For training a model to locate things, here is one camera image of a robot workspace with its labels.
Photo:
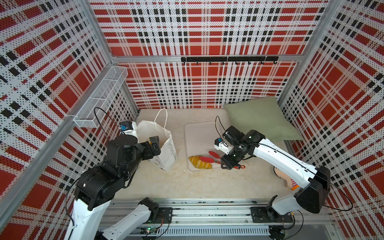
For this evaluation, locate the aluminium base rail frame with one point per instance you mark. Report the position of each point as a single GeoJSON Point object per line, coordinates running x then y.
{"type": "Point", "coordinates": [235, 219]}

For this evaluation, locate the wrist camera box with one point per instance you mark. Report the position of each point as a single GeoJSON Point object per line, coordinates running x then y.
{"type": "Point", "coordinates": [129, 128]}
{"type": "Point", "coordinates": [222, 146]}

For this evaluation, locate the small plush doll toy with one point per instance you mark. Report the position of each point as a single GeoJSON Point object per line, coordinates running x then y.
{"type": "Point", "coordinates": [290, 183]}

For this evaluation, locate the green cushion pillow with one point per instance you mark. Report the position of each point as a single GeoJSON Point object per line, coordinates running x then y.
{"type": "Point", "coordinates": [263, 115]}

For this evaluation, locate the black wall hook rail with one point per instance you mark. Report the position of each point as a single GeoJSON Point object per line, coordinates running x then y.
{"type": "Point", "coordinates": [260, 59]}

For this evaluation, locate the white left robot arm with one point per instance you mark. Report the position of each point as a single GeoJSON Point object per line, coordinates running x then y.
{"type": "Point", "coordinates": [96, 188]}

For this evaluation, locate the red silicone metal tongs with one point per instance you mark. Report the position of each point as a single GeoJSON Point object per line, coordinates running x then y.
{"type": "Point", "coordinates": [210, 158]}

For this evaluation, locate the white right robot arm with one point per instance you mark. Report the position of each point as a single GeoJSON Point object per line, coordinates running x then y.
{"type": "Point", "coordinates": [314, 183]}

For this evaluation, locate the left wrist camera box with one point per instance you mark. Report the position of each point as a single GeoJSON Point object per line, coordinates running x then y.
{"type": "Point", "coordinates": [129, 128]}

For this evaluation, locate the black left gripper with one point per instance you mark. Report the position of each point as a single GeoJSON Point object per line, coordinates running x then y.
{"type": "Point", "coordinates": [147, 147]}

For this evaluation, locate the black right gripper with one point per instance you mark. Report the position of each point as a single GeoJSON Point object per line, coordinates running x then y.
{"type": "Point", "coordinates": [228, 163]}

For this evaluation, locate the striped croissant bread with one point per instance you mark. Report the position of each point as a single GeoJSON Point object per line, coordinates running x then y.
{"type": "Point", "coordinates": [198, 164]}

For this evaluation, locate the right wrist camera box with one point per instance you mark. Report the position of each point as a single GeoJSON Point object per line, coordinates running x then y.
{"type": "Point", "coordinates": [222, 146]}

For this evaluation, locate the green circuit board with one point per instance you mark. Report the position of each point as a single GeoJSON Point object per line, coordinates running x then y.
{"type": "Point", "coordinates": [148, 230]}

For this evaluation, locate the white wire mesh basket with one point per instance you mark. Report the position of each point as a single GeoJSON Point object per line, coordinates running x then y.
{"type": "Point", "coordinates": [108, 85]}

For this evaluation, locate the beige plastic tray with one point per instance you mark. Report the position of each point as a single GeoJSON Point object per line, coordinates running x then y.
{"type": "Point", "coordinates": [200, 140]}

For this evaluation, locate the white paper gift bag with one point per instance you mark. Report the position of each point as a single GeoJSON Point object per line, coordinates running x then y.
{"type": "Point", "coordinates": [146, 129]}

